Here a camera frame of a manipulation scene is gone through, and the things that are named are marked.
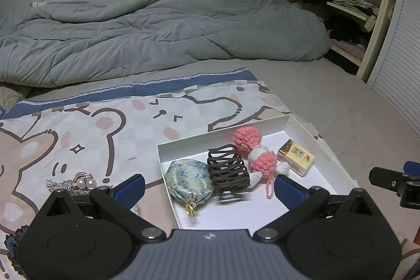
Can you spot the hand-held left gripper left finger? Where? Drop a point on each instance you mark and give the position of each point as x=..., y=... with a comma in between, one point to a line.
x=129, y=189

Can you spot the brown hair claw clip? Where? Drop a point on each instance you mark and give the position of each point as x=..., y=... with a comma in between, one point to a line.
x=229, y=171

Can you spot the pink folded cloth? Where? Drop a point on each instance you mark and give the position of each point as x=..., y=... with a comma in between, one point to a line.
x=349, y=48

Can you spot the white louvered door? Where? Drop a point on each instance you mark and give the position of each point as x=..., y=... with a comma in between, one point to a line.
x=400, y=53

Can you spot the grey duvet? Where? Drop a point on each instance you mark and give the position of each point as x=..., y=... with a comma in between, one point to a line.
x=164, y=34

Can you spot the blue floral pouch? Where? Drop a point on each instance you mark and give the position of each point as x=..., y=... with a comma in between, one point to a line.
x=187, y=180

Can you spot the blue brown crochet scrunchie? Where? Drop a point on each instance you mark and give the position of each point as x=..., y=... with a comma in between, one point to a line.
x=13, y=244

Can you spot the folded beige clothes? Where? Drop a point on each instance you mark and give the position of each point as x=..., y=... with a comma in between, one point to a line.
x=351, y=1

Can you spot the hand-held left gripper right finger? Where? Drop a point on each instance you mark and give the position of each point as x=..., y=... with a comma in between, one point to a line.
x=288, y=191

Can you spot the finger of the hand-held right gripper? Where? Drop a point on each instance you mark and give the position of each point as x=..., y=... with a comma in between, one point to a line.
x=412, y=167
x=387, y=178

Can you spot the beige bed sheet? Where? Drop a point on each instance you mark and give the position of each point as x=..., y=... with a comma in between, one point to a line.
x=344, y=112

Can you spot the yellow tissue packet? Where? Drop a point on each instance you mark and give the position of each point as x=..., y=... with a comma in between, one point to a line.
x=295, y=157

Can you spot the cream wall shelf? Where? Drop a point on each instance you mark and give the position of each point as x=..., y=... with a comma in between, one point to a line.
x=377, y=37

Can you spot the printed bear blanket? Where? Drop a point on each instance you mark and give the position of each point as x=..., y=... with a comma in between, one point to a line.
x=98, y=142

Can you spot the pink crochet toy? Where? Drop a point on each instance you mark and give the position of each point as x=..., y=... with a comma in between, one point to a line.
x=265, y=162

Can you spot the dark clothes pile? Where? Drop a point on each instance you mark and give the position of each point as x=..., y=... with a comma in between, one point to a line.
x=344, y=29

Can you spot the white cardboard box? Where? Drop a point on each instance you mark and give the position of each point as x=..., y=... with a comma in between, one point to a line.
x=229, y=212

